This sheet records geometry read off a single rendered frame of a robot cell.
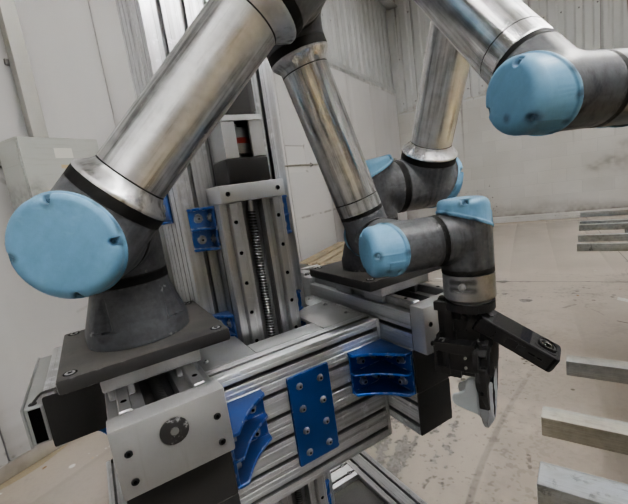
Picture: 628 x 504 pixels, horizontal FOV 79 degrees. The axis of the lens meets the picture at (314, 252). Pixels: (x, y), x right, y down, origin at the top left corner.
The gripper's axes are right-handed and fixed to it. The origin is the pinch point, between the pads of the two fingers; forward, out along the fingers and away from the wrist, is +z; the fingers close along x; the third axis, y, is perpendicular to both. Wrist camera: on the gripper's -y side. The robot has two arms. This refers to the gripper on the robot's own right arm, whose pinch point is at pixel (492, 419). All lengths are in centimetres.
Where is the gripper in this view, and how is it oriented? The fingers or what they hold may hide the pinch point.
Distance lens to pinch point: 71.5
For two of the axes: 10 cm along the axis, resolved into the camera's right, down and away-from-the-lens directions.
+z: 1.4, 9.8, 1.7
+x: -5.7, 2.2, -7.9
